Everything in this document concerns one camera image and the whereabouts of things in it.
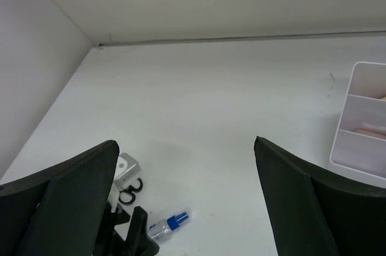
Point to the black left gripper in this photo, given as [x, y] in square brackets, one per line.
[137, 243]

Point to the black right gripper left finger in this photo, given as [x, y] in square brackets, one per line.
[58, 210]

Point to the clear glue bottle blue cap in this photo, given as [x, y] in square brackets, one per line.
[164, 229]

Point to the white divided organizer left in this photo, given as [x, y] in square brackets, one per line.
[358, 151]

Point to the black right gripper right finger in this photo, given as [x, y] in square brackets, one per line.
[313, 211]

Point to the beige eraser block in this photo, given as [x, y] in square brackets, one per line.
[367, 129]

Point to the black handled scissors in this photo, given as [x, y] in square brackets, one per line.
[128, 195]

